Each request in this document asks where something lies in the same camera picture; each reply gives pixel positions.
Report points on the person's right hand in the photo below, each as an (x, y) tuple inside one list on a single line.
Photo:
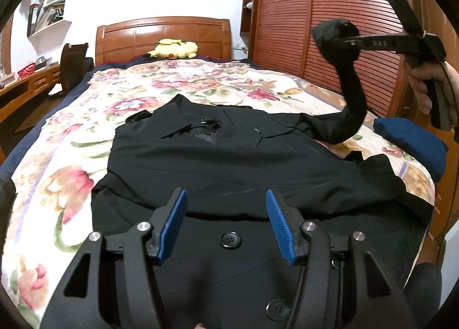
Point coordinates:
[(446, 74)]

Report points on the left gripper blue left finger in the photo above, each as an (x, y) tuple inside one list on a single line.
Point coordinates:
[(110, 282)]

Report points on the floral bed blanket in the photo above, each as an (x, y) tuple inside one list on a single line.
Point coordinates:
[(50, 201)]

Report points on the dark blue pillow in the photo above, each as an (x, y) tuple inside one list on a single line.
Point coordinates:
[(419, 143)]

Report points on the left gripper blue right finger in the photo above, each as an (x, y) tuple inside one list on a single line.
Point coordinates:
[(341, 282)]

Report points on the dark wooden chair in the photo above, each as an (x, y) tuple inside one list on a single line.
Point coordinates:
[(73, 67)]

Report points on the yellow plush toy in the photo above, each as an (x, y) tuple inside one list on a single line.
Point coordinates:
[(174, 49)]

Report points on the wooden desk cabinet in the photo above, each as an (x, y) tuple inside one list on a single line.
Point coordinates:
[(25, 103)]

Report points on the black button coat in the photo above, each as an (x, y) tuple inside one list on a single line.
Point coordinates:
[(226, 270)]

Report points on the red basket on desk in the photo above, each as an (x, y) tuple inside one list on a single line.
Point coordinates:
[(28, 70)]

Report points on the wooden bed headboard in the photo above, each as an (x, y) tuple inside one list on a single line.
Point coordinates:
[(123, 41)]

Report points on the brown louvered wardrobe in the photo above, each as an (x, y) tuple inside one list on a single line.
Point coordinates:
[(279, 38)]

